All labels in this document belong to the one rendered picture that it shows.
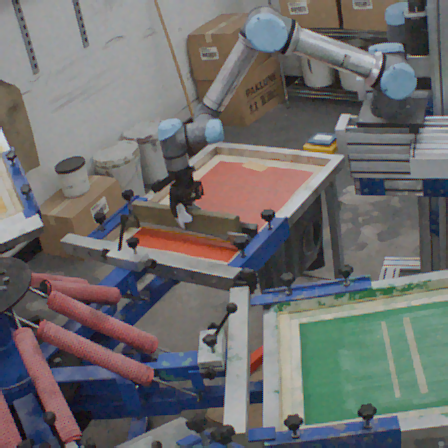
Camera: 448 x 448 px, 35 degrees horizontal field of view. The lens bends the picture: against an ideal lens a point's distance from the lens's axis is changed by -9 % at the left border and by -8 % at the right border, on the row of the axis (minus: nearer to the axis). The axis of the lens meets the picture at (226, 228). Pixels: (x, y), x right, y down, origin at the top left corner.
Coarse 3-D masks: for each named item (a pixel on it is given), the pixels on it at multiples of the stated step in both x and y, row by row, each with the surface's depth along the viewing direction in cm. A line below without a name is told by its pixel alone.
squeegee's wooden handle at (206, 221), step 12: (132, 204) 251; (144, 204) 249; (156, 204) 247; (144, 216) 251; (156, 216) 247; (168, 216) 244; (192, 216) 238; (204, 216) 236; (216, 216) 233; (228, 216) 232; (180, 228) 244; (192, 228) 241; (204, 228) 238; (216, 228) 236; (228, 228) 233; (240, 228) 234
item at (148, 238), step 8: (216, 168) 288; (224, 168) 287; (232, 168) 286; (240, 168) 285; (248, 168) 284; (208, 176) 284; (144, 232) 255; (152, 232) 254; (160, 232) 253; (144, 240) 251; (152, 240) 250; (160, 240) 249; (168, 240) 248; (176, 240) 247; (184, 240) 246; (152, 248) 245; (160, 248) 244; (168, 248) 243; (176, 248) 243
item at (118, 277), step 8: (112, 272) 220; (120, 272) 219; (128, 272) 218; (136, 272) 221; (144, 272) 225; (104, 280) 217; (112, 280) 216; (120, 280) 216; (136, 280) 222; (120, 288) 216; (128, 288) 219
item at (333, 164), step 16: (224, 144) 298; (240, 144) 296; (192, 160) 290; (208, 160) 296; (288, 160) 283; (304, 160) 279; (320, 160) 274; (336, 160) 270; (320, 176) 261; (160, 192) 273; (304, 192) 253; (320, 192) 258; (288, 208) 245; (304, 208) 249; (112, 240) 254
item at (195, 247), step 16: (256, 176) 277; (272, 176) 275; (288, 176) 273; (304, 176) 270; (288, 192) 262; (272, 208) 254; (192, 240) 245; (208, 240) 244; (192, 256) 237; (208, 256) 235; (224, 256) 234
